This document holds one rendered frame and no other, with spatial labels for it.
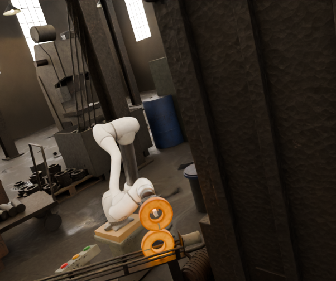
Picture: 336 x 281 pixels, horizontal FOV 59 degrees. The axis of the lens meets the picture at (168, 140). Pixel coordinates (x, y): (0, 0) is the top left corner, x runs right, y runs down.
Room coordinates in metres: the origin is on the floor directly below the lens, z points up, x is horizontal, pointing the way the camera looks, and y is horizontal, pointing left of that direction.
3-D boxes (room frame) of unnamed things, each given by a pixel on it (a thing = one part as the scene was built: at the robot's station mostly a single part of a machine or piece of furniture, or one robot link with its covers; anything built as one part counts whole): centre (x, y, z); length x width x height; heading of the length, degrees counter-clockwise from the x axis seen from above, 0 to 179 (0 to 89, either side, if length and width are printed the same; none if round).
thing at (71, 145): (4.93, 1.03, 0.43); 1.23 x 0.93 x 0.87; 133
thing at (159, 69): (5.42, -0.46, 0.75); 0.70 x 0.48 x 1.50; 135
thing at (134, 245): (2.11, 0.55, 0.16); 0.40 x 0.40 x 0.31; 47
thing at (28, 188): (4.33, 1.77, 0.22); 1.20 x 0.81 x 0.44; 130
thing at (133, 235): (2.11, 0.55, 0.33); 0.32 x 0.32 x 0.04; 47
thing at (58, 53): (6.91, 1.72, 1.42); 1.43 x 1.22 x 2.85; 50
